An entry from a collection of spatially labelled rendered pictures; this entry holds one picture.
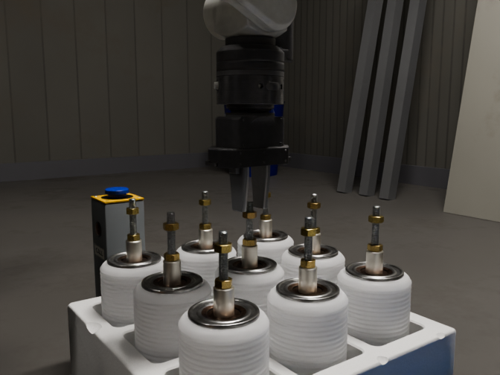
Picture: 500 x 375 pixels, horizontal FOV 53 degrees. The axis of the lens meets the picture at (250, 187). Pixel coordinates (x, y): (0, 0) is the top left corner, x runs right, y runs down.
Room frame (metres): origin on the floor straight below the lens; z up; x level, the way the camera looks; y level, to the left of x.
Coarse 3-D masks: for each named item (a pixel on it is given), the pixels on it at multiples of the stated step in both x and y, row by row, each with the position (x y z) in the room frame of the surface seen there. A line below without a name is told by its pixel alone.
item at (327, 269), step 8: (288, 256) 0.72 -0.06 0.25; (336, 256) 0.71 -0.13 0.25; (288, 264) 0.71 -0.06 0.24; (296, 264) 0.70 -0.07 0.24; (320, 264) 0.69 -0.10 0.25; (328, 264) 0.69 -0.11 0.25; (336, 264) 0.70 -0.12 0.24; (344, 264) 0.72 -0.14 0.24; (288, 272) 0.71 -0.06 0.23; (296, 272) 0.70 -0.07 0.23; (320, 272) 0.69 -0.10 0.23; (328, 272) 0.69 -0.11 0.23; (336, 272) 0.70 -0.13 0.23; (328, 280) 0.69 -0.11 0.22; (336, 280) 0.70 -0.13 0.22
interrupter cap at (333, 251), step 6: (294, 246) 0.76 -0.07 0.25; (300, 246) 0.76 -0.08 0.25; (324, 246) 0.76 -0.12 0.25; (330, 246) 0.75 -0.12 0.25; (288, 252) 0.73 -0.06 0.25; (294, 252) 0.72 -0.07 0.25; (300, 252) 0.73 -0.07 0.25; (324, 252) 0.73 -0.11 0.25; (330, 252) 0.72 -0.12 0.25; (336, 252) 0.72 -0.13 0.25; (318, 258) 0.70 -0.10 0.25; (324, 258) 0.70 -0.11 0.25
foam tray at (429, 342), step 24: (72, 312) 0.69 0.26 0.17; (96, 312) 0.67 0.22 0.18; (72, 336) 0.69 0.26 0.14; (96, 336) 0.61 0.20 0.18; (120, 336) 0.60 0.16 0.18; (408, 336) 0.60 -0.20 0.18; (432, 336) 0.60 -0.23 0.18; (72, 360) 0.70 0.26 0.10; (96, 360) 0.61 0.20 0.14; (120, 360) 0.54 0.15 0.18; (144, 360) 0.54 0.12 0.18; (360, 360) 0.54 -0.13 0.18; (384, 360) 0.54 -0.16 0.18; (408, 360) 0.56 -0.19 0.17; (432, 360) 0.59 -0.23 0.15
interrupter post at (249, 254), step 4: (256, 244) 0.67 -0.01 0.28; (244, 248) 0.66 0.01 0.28; (248, 248) 0.66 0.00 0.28; (252, 248) 0.66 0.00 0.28; (256, 248) 0.66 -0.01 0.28; (244, 252) 0.66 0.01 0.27; (248, 252) 0.66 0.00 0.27; (252, 252) 0.66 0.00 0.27; (256, 252) 0.66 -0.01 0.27; (244, 256) 0.66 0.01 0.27; (248, 256) 0.66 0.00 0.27; (252, 256) 0.66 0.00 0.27; (256, 256) 0.66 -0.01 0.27; (244, 260) 0.66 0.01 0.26; (248, 260) 0.66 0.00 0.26; (252, 260) 0.66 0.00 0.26; (256, 260) 0.66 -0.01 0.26; (244, 264) 0.66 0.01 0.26; (248, 264) 0.66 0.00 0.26; (252, 264) 0.66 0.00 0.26; (256, 264) 0.66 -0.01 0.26; (248, 268) 0.66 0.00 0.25; (252, 268) 0.66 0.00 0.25
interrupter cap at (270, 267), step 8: (240, 256) 0.70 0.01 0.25; (232, 264) 0.67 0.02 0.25; (240, 264) 0.67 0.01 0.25; (264, 264) 0.67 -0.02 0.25; (272, 264) 0.67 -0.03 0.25; (232, 272) 0.64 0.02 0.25; (240, 272) 0.63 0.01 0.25; (248, 272) 0.63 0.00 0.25; (256, 272) 0.63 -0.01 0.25; (264, 272) 0.63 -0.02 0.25
